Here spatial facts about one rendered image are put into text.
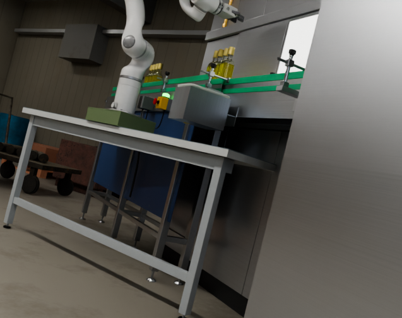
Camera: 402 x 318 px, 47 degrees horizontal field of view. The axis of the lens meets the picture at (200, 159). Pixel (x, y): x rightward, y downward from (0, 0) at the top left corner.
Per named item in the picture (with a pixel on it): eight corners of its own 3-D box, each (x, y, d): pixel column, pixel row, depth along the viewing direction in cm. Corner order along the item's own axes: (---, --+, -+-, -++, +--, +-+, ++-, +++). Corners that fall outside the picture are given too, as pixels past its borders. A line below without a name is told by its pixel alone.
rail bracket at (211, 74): (226, 93, 242) (233, 70, 243) (199, 83, 235) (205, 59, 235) (224, 93, 245) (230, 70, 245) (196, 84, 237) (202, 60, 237)
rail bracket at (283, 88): (303, 113, 185) (317, 58, 185) (270, 101, 177) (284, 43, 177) (296, 113, 189) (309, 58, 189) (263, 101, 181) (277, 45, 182)
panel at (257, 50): (337, 81, 201) (356, 4, 201) (332, 79, 199) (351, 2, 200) (230, 88, 280) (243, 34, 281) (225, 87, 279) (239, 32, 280)
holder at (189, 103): (232, 134, 225) (240, 102, 225) (182, 118, 212) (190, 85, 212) (215, 132, 240) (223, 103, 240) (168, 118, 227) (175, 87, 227)
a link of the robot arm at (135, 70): (115, 76, 246) (125, 32, 247) (131, 85, 263) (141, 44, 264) (135, 79, 241) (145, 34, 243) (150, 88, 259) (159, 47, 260)
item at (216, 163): (183, 323, 195) (224, 157, 197) (1, 226, 288) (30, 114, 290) (196, 320, 202) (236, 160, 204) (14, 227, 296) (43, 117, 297)
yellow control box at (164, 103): (170, 111, 273) (173, 100, 273) (158, 108, 270) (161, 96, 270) (165, 111, 279) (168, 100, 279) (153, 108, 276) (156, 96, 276)
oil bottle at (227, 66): (226, 98, 255) (236, 60, 256) (218, 95, 253) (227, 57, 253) (221, 98, 260) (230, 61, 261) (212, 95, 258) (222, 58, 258)
